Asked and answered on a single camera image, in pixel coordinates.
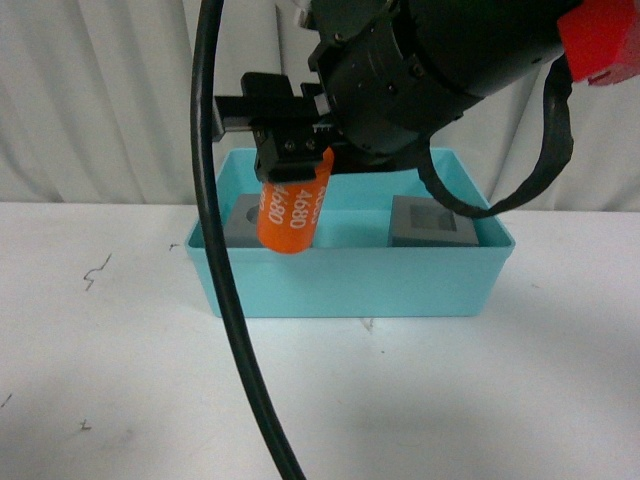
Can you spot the gray block with square hole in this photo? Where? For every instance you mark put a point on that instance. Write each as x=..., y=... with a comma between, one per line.
x=423, y=222

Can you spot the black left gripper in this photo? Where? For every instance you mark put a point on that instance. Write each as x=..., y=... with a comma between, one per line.
x=291, y=133

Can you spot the red mount block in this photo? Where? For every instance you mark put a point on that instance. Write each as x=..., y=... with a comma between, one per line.
x=601, y=41

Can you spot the gray block with round hole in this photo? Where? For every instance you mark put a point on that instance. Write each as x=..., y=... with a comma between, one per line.
x=240, y=230

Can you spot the orange cylinder part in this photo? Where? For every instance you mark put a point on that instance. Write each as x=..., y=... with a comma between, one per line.
x=288, y=214

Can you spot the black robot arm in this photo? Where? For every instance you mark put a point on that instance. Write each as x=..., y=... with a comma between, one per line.
x=390, y=75

